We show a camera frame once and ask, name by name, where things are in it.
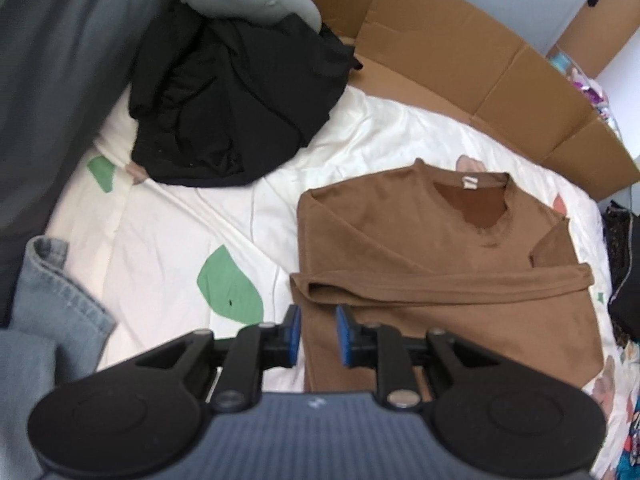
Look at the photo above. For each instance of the black clothes pile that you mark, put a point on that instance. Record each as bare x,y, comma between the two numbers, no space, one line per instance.
223,102

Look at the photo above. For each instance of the white purple plastic bags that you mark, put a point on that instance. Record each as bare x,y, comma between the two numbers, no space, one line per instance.
587,86

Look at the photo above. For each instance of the grey garment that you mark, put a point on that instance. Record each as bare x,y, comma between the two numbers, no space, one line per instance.
57,334

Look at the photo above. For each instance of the brown cardboard sheet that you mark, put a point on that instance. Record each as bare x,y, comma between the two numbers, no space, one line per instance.
450,57

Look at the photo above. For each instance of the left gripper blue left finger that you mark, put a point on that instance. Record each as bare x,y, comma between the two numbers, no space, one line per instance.
227,373

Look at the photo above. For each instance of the brown printed t-shirt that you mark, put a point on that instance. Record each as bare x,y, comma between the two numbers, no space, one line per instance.
421,247

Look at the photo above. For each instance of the teal printed garment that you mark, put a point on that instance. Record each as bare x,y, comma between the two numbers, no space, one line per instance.
628,467

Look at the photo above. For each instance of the black knit garment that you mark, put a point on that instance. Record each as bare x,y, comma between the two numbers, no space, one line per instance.
621,233

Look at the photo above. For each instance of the dark grey pillow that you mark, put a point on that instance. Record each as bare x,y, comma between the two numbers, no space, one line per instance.
64,64

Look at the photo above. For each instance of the cream bear print duvet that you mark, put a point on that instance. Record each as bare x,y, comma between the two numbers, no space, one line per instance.
147,251

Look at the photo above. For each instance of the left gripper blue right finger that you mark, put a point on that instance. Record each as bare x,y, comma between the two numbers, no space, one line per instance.
443,357

